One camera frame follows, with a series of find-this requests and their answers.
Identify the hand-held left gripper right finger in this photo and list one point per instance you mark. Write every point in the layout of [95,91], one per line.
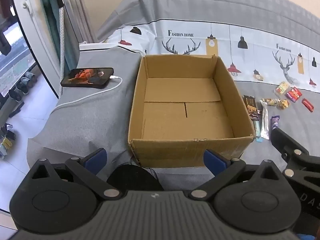
[215,161]

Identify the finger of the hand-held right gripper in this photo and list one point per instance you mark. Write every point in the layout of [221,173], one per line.
[287,142]

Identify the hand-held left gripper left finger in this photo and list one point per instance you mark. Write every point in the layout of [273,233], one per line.
[96,158]

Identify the silver snack bar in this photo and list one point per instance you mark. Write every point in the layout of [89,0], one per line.
[265,120]

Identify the brown chocolate bar packet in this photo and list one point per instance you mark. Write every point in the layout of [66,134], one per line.
[250,103]

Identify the yellow green snack packet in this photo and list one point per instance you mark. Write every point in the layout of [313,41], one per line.
[282,88]

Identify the cardboard box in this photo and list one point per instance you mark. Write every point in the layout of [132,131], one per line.
[182,110]

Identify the light blue snack bar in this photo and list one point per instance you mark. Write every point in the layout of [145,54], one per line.
[257,131]

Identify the grey bed sheet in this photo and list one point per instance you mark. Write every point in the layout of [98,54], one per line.
[87,122]

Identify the blue cloth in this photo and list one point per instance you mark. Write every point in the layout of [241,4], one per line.
[307,237]

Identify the yellow nut bar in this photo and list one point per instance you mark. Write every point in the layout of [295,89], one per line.
[276,103]

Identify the red purple snack packet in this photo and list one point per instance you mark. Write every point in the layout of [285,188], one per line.
[294,94]

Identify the black smartphone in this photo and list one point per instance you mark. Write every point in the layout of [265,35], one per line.
[87,77]

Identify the colourful cloth heap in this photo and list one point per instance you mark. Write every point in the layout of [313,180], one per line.
[7,140]

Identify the dark shoe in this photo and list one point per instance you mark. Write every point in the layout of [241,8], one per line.
[15,95]

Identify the grey shoe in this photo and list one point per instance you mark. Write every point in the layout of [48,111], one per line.
[25,82]
[31,75]

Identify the teal curtain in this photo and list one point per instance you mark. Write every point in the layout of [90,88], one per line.
[70,52]

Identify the hanging dark garment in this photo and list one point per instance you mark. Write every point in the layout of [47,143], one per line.
[5,42]

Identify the grey curtain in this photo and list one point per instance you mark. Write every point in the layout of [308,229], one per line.
[80,5]

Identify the white door frame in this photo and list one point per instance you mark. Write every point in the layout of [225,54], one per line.
[37,30]

